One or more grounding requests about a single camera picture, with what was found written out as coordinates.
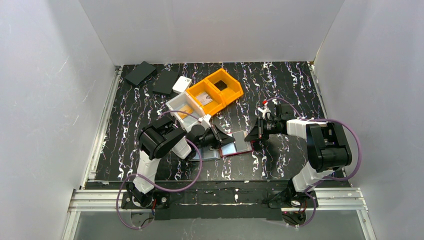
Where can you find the red leather card holder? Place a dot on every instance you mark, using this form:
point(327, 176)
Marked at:
point(229, 150)

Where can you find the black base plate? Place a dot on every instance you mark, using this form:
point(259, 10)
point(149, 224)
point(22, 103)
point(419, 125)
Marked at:
point(252, 201)

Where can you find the orange bin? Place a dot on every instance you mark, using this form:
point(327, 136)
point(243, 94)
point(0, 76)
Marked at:
point(204, 85)
point(234, 89)

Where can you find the aluminium rail frame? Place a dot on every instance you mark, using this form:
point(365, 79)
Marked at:
point(97, 197)

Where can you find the black flat box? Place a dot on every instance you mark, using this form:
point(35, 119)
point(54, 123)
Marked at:
point(165, 82)
point(140, 73)

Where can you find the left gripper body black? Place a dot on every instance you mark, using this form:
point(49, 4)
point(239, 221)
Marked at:
point(214, 136)

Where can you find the orange bin right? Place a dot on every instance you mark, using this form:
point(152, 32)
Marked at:
point(234, 89)

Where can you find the orange bin middle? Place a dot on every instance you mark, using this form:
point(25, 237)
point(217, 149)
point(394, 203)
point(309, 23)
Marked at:
point(204, 85)

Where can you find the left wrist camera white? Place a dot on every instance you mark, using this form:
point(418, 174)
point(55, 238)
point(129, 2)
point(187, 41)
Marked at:
point(205, 121)

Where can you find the grey card holder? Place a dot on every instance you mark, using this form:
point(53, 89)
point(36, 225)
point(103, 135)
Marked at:
point(206, 154)

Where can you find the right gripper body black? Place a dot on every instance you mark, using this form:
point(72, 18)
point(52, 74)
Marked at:
point(260, 128)

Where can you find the orange card in bin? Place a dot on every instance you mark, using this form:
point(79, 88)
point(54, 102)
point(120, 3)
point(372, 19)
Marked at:
point(186, 109)

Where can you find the black flat box right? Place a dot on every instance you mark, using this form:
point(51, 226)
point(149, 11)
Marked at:
point(165, 82)

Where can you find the black card in bin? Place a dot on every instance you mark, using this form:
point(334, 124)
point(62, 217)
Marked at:
point(220, 85)

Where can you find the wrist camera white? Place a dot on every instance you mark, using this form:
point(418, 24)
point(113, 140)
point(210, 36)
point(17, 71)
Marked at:
point(264, 112)
point(205, 121)

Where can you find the white plastic bin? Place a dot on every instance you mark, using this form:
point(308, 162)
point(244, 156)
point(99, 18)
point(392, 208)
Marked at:
point(176, 103)

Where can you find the grey credit card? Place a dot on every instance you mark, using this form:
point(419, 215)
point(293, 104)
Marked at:
point(240, 138)

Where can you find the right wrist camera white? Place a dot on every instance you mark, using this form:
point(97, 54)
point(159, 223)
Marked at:
point(264, 112)

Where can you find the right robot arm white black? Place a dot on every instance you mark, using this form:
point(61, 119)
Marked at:
point(327, 146)

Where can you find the id card in bin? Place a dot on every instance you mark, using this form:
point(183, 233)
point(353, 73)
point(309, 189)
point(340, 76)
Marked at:
point(204, 98)

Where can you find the white small box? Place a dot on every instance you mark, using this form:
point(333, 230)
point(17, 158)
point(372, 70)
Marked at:
point(181, 84)

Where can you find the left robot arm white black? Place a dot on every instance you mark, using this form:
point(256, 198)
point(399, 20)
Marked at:
point(161, 137)

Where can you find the black flat box left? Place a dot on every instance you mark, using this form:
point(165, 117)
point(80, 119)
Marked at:
point(140, 73)

